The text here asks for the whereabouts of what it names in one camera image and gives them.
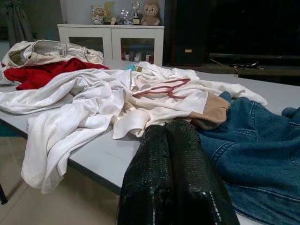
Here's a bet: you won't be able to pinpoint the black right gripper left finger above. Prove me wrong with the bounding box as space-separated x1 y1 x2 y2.
117 124 175 225

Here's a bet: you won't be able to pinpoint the white glass door cabinet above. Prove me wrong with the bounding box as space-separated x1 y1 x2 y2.
57 23 165 67

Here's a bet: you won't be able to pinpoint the dark TV stand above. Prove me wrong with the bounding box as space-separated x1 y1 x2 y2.
208 53 300 82

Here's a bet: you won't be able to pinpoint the yellow green ornament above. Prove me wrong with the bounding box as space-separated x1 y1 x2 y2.
104 1 116 23

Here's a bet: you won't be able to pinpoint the small trophy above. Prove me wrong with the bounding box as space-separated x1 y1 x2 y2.
131 0 142 24

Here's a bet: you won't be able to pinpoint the black speaker box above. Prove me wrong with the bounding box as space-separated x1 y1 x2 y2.
170 0 205 67

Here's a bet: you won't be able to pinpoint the beige plush toy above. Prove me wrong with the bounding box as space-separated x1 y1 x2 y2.
140 0 162 26

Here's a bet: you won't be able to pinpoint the teal floor mat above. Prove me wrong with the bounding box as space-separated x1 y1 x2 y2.
0 123 25 138

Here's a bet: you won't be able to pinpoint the cream white jeans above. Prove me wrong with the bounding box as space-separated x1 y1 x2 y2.
1 39 104 68

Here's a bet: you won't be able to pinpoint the red sweater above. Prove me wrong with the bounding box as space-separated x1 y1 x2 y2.
3 58 110 91

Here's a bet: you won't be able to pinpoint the white crumpled garment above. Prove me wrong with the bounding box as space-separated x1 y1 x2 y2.
135 61 268 107

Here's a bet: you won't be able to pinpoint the blue denim jacket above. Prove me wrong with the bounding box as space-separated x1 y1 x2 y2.
199 90 300 225

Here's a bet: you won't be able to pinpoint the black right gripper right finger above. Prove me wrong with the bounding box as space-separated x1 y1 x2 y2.
164 118 240 225

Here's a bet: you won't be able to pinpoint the grey curtain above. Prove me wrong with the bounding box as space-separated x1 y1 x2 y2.
6 0 35 49

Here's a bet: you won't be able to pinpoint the glass ball ornament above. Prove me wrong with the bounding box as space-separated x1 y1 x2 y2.
119 8 131 24

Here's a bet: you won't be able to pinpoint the white tank top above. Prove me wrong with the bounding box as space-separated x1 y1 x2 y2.
0 69 133 195

